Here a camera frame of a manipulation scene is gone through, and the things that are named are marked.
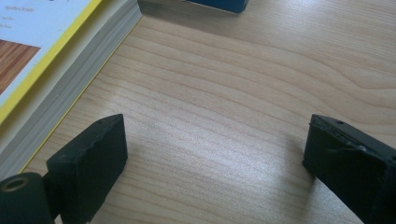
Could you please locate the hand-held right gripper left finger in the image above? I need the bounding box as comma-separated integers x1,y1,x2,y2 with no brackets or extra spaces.
46,113,129,224

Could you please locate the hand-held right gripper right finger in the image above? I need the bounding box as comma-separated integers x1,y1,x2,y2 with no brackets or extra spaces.
302,114,396,224

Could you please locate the yellow book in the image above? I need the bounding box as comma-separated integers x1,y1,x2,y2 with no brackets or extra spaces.
0,0,144,181

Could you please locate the blue file rack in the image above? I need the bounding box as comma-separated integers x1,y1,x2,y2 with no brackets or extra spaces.
137,0,250,15

